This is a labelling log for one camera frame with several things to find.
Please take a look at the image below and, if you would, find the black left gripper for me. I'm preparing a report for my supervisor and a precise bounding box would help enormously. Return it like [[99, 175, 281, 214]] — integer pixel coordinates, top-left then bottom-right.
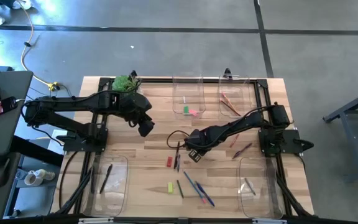
[[116, 92, 154, 124]]

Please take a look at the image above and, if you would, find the black pen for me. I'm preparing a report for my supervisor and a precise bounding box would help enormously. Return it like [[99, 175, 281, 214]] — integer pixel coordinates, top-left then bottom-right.
[[99, 164, 113, 194], [173, 141, 181, 170]]

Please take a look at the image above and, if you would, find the small red bead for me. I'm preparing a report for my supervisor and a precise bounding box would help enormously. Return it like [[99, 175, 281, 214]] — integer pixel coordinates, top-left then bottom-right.
[[229, 133, 240, 148]]

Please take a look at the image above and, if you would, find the purple pen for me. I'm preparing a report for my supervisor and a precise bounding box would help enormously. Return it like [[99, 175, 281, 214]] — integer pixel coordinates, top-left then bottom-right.
[[232, 142, 253, 160]]

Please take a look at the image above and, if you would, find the brown pencil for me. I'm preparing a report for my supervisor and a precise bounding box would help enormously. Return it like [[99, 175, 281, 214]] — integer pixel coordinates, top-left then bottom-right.
[[219, 98, 242, 117]]

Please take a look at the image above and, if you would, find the blue colored pencil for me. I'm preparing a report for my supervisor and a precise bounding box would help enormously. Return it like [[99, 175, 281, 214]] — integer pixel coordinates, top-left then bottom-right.
[[183, 170, 207, 205]]

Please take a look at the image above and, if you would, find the yellow pencil pink cap eraser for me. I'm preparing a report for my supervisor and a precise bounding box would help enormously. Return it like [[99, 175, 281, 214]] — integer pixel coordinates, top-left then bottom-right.
[[222, 91, 237, 111]]

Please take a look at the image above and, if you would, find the grey crayon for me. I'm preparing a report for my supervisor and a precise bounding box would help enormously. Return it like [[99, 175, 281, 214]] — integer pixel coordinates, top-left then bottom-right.
[[244, 177, 257, 196]]

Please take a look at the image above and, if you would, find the potted succulent patterned pot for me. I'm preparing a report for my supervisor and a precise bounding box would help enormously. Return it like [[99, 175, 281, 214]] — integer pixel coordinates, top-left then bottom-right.
[[112, 75, 142, 94]]

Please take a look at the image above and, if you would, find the clear plastic bin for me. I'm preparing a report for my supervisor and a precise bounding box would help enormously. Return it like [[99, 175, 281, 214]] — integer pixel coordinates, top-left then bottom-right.
[[172, 73, 206, 118], [82, 154, 129, 217], [218, 73, 254, 119], [238, 156, 284, 219]]

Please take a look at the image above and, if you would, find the dark green crayon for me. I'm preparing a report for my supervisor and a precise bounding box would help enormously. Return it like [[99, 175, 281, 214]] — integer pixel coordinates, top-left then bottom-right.
[[176, 179, 185, 199]]

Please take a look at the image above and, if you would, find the white cylinder object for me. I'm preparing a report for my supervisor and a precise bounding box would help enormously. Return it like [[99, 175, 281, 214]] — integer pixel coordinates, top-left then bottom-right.
[[35, 169, 56, 182]]

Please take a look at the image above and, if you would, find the white mug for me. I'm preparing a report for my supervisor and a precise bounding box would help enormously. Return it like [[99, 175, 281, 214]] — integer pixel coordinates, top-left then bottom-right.
[[24, 172, 45, 187]]

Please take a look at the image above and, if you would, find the grey desk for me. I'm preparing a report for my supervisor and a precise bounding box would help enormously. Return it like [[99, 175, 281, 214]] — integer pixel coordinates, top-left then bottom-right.
[[0, 70, 34, 158]]

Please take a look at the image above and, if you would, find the black computer mouse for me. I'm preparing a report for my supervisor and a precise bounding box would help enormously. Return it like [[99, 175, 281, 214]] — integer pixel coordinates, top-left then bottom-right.
[[0, 157, 11, 188]]

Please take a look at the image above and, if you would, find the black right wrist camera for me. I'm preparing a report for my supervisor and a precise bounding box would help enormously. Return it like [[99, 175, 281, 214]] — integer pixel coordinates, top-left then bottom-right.
[[188, 150, 203, 164]]

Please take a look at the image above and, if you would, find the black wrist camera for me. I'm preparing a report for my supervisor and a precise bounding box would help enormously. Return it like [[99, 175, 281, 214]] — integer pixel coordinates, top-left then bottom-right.
[[188, 150, 203, 164], [137, 119, 156, 138]]

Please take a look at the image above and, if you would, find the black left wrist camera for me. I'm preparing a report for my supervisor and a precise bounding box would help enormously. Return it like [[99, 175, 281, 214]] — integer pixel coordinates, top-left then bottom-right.
[[137, 119, 156, 138]]

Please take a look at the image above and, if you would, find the black aluminium table frame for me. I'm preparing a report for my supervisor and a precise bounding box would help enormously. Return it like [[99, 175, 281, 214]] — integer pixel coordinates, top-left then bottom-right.
[[73, 76, 291, 218]]

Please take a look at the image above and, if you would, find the yellow power cable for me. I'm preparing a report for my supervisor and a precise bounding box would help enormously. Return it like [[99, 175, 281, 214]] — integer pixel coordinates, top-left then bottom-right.
[[16, 0, 59, 91]]

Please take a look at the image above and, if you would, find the black cable bundle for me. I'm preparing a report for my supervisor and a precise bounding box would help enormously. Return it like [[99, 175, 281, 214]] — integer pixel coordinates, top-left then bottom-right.
[[274, 172, 313, 218], [55, 167, 93, 215]]

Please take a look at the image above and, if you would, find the silver metal bracket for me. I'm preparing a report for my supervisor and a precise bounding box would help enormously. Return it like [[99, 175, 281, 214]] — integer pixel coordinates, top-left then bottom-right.
[[252, 218, 288, 224], [78, 217, 114, 224]]

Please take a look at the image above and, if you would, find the grey metal cart frame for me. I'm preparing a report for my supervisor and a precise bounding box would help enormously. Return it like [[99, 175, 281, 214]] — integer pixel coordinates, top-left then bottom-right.
[[323, 85, 358, 184]]

